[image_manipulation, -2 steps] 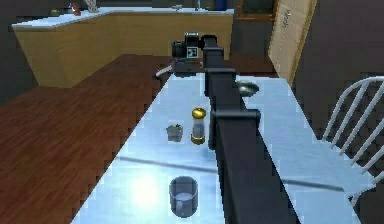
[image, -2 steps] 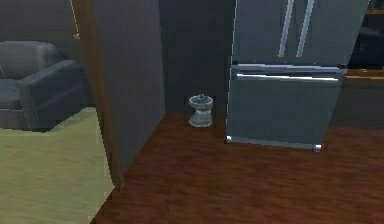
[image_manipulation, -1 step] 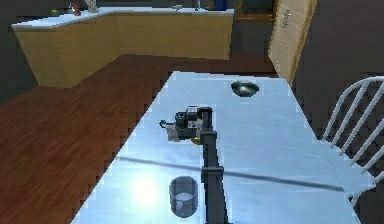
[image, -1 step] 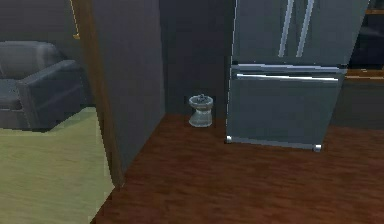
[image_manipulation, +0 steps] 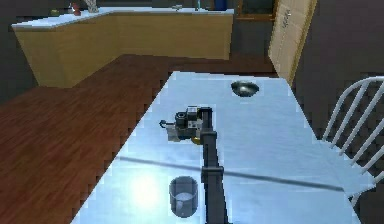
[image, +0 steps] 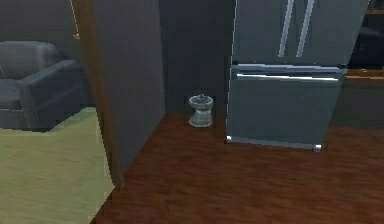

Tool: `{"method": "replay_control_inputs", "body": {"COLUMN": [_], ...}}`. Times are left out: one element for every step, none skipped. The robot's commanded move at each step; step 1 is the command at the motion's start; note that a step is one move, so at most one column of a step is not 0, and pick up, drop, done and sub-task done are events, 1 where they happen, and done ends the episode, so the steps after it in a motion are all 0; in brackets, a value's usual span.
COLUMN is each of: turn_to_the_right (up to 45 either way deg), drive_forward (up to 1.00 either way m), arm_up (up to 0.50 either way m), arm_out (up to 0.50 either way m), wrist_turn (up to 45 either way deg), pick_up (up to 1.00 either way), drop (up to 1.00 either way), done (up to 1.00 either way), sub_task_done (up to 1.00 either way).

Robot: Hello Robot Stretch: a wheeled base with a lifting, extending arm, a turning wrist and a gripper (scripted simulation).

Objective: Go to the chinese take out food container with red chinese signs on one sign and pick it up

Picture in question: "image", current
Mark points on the grey waste bin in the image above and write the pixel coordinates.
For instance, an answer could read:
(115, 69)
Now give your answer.
(201, 111)

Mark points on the grey steel fridge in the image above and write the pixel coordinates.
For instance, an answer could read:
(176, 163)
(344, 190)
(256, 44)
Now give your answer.
(283, 110)

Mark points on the dark kitchen counter cupboard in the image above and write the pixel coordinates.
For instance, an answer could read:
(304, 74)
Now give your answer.
(361, 100)

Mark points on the dark grey armchair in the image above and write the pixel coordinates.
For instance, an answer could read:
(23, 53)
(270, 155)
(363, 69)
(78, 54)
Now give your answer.
(40, 86)

